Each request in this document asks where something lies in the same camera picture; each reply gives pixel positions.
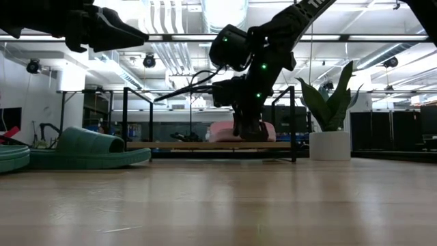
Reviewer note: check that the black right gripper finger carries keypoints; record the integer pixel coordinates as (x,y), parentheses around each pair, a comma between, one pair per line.
(261,131)
(243,130)

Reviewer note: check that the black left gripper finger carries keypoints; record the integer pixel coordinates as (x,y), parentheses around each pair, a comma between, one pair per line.
(116,41)
(114,24)

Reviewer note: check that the green rubber slide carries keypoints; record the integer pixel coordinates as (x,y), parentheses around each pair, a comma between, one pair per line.
(85,143)
(13,159)

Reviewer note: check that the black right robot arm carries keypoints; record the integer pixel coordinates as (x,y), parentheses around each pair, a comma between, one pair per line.
(273,41)

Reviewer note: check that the black metal wood shoe shelf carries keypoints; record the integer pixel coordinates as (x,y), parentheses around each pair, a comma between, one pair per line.
(177,145)

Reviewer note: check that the black screen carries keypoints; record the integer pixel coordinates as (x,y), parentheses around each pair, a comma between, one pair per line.
(285,119)

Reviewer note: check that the black hanging spotlight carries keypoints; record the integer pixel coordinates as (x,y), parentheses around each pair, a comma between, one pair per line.
(391,62)
(33,66)
(149,61)

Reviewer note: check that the snake plant in white pot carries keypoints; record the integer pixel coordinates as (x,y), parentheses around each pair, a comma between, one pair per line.
(329,143)

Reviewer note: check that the black background rack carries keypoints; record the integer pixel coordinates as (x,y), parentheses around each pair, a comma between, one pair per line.
(97,109)

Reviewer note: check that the black linear light bar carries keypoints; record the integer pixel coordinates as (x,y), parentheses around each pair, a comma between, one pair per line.
(191,38)

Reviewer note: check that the red object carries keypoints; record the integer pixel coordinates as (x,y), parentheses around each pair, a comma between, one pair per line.
(10,133)

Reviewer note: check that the black partition panel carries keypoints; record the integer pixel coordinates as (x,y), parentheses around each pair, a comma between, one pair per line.
(382,130)

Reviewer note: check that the black desk monitor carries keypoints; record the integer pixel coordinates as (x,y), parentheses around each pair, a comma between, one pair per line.
(428,119)

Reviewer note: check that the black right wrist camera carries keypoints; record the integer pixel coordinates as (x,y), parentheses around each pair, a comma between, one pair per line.
(228,92)

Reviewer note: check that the black wall monitor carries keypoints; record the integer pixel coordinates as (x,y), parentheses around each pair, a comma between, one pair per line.
(12,119)

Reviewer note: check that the black aluminium rig frame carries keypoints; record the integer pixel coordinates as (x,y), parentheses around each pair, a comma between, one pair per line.
(392,155)

